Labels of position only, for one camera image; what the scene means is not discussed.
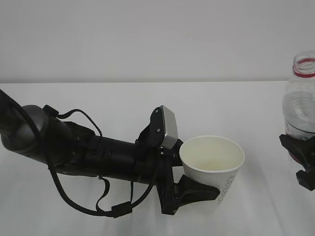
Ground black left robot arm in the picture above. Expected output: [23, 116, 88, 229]
[0, 92, 220, 218]

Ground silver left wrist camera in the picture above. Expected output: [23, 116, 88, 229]
[148, 105, 178, 149]

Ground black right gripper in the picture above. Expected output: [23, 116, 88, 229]
[279, 134, 315, 191]

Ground white paper cup green logo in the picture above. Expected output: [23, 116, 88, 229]
[179, 136, 245, 213]

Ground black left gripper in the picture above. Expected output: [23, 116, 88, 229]
[134, 139, 220, 216]

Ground clear Nongfu Spring water bottle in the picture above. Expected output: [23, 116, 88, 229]
[280, 50, 315, 143]

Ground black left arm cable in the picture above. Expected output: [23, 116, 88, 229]
[0, 89, 160, 218]

